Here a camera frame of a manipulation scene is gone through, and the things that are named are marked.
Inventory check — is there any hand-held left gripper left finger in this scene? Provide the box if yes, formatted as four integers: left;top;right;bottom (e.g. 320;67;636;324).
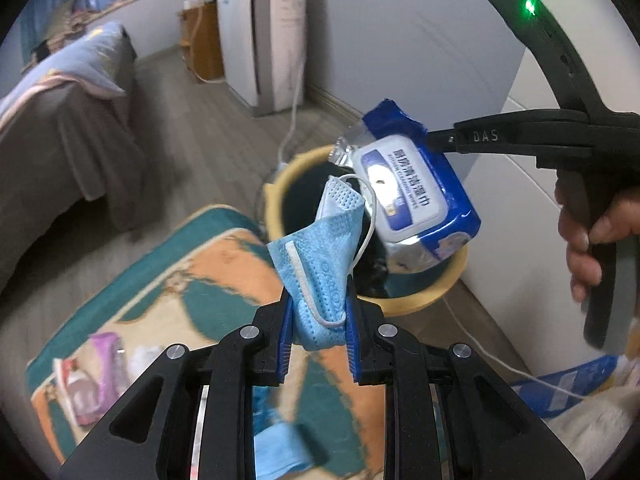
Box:
59;287;296;480

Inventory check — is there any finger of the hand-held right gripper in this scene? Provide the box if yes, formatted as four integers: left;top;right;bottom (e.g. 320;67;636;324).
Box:
452;108;592;132
429;127;598;156

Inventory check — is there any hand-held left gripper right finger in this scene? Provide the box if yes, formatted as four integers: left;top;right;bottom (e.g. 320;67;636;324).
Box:
344;290;586;480

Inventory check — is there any yellow rimmed trash bin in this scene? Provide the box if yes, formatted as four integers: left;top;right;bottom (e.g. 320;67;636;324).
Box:
262;145;471;317

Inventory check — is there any blue wet wipes pack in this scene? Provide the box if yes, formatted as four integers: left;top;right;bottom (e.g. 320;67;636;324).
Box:
327;99;482;273

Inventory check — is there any blue face mask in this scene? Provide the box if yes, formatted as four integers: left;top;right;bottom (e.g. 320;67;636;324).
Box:
252;422;331;479
267;175;378;353

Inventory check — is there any person's right hand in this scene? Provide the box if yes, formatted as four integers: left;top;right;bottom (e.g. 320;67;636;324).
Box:
557;191;640;303

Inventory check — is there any white wardrobe door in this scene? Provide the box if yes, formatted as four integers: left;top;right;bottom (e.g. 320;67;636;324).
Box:
465;35;640;378

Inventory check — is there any teal orange patterned rug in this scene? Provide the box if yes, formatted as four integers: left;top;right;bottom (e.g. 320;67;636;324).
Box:
25;204;388;480

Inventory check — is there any white crumpled tissue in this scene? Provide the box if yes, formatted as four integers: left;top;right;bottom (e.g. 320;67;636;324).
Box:
127;344;166;386

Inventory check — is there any pink plastic packet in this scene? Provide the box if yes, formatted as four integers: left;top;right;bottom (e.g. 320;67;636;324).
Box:
89;332;132;401

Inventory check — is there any white red packet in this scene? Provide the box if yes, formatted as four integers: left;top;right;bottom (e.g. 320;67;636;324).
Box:
52;359;108;426

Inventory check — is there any blue white plastic bag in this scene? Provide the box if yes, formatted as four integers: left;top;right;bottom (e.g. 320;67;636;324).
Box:
510;355;621;418

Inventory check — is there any white fluffy cloth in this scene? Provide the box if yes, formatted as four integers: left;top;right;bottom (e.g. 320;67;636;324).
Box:
545;355;640;480

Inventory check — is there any white air purifier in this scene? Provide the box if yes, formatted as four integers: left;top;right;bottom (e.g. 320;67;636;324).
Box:
216;0;307;118

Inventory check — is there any bed with grey cover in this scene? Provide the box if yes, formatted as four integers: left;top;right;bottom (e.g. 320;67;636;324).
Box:
0;35;153;293

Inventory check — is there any small wooden cabinet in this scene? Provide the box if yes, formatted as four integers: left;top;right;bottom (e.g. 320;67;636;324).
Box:
177;2;225;83

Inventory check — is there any light blue quilt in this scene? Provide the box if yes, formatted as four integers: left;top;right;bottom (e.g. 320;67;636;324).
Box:
0;21;126;126

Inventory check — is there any wooden ledge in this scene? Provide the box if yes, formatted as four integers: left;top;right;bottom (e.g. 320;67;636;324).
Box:
22;0;141;72

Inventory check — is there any thin white cable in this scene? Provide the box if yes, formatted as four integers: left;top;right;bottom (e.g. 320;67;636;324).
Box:
440;300;586;402

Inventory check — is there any white power cable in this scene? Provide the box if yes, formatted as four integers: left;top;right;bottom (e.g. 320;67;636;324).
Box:
277;45;306;171

